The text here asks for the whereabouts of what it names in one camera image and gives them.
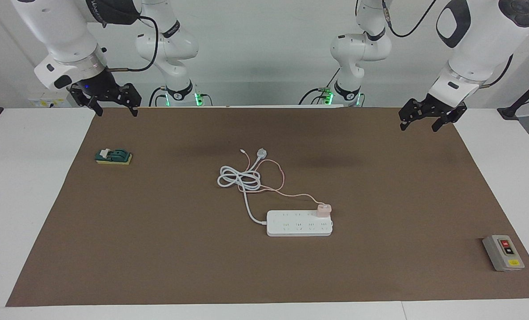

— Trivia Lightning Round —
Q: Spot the white box with yellow labels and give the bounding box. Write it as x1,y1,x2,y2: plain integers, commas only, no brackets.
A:
28,92,72,108

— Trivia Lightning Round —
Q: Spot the white power cord with plug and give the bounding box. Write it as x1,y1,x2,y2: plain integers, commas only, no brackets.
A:
217,149,269,224

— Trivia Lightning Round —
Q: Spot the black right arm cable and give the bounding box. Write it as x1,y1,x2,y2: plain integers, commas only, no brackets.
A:
102,16,159,72

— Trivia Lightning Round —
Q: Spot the black stand with pole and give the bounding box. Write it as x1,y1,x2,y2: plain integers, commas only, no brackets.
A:
497,71,529,120

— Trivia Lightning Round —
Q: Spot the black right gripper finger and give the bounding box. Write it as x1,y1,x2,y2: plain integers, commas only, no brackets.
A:
70,87,104,117
121,83,141,117

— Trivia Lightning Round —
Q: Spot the white power strip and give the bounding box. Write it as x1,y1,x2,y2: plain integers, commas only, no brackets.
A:
266,210,334,237

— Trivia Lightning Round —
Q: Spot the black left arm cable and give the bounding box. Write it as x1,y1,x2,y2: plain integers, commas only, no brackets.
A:
382,0,438,38

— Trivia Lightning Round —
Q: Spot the black base cable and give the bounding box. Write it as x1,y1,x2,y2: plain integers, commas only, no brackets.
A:
148,86,167,107
298,88,324,106

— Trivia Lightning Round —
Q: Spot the brown table mat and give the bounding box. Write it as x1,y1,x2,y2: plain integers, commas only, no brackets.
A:
6,107,529,307

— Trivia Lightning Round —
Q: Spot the pink charging cable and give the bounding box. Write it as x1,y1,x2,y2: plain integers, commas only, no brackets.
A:
238,148,324,206

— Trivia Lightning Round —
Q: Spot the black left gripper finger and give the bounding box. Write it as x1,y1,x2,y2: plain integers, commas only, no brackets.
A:
432,111,460,132
399,99,421,131

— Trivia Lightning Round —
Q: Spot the green knife switch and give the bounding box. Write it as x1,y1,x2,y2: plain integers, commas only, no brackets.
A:
95,148,133,165

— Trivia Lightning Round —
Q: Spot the grey switch box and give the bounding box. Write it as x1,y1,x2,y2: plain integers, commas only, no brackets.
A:
482,234,525,272

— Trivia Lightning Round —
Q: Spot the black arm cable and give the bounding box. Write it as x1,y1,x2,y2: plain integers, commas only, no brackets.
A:
382,0,438,38
102,16,159,72

